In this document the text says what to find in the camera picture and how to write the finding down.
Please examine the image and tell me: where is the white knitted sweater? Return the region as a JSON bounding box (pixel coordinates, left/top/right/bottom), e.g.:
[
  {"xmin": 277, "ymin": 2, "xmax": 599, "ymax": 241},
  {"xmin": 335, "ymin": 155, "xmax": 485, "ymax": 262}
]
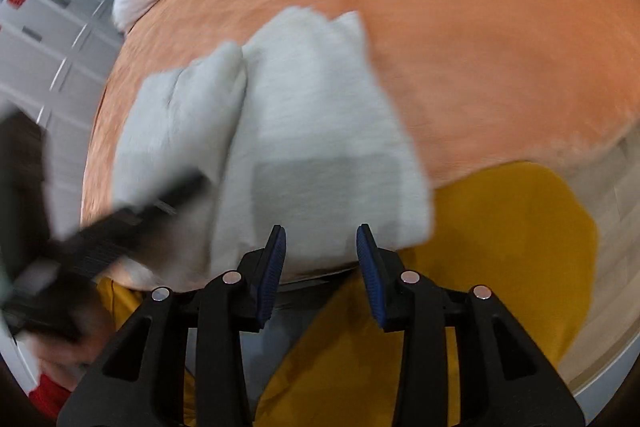
[{"xmin": 111, "ymin": 6, "xmax": 433, "ymax": 291}]

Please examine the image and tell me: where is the person's left hand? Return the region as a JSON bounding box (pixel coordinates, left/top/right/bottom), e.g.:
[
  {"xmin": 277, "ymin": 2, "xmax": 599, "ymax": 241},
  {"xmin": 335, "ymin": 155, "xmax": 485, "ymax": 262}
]
[{"xmin": 25, "ymin": 297, "xmax": 115, "ymax": 391}]

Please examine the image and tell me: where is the yellow jacket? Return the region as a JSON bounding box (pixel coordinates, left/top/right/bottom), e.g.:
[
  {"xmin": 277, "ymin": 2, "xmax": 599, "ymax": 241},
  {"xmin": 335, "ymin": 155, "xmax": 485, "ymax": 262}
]
[{"xmin": 94, "ymin": 160, "xmax": 600, "ymax": 427}]

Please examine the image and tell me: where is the white panelled wardrobe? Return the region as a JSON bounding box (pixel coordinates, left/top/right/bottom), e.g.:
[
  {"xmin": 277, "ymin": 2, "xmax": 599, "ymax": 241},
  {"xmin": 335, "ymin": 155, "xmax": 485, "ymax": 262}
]
[{"xmin": 1, "ymin": 0, "xmax": 124, "ymax": 236}]

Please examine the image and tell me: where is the orange plush bed blanket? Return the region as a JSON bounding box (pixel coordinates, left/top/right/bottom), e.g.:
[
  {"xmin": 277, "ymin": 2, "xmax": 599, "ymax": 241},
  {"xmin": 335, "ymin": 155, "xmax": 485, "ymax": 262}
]
[{"xmin": 84, "ymin": 0, "xmax": 639, "ymax": 220}]

